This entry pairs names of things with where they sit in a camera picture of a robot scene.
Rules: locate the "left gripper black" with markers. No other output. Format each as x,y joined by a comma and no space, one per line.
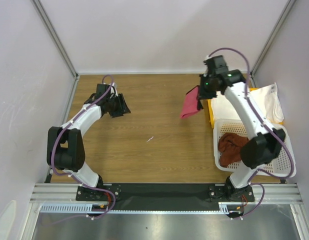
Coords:
121,105

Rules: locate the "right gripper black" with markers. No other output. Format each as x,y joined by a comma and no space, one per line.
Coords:
201,90

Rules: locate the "pink cloth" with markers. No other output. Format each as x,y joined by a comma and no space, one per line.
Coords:
191,104

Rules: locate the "white towel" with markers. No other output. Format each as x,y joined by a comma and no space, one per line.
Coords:
267,102

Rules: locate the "brown cloth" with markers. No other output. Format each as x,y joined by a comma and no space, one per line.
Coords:
230,145

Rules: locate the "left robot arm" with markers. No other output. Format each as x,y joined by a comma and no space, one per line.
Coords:
65,145

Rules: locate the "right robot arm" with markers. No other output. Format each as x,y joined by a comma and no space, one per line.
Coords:
264,140

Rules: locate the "yellow plastic tray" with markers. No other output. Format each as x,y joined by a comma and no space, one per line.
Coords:
210,112

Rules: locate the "white towel label tag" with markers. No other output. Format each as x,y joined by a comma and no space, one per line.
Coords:
273,89

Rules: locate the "white perforated plastic basket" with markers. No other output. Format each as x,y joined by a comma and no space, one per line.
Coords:
279,166

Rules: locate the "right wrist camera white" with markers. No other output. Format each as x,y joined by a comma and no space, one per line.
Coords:
206,65

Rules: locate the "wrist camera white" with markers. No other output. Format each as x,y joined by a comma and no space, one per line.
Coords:
113,90
206,65

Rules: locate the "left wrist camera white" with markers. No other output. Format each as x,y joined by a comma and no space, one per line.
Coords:
113,90

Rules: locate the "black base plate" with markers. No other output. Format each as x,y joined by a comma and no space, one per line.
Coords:
175,197

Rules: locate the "aluminium frame post right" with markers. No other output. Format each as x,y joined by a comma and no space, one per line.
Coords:
273,34

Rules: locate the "aluminium frame post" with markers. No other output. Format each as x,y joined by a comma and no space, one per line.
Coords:
273,34
39,7

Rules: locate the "aluminium front rail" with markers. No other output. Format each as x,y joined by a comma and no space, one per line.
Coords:
274,193

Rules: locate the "aluminium frame post left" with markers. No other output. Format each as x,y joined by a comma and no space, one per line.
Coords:
39,7

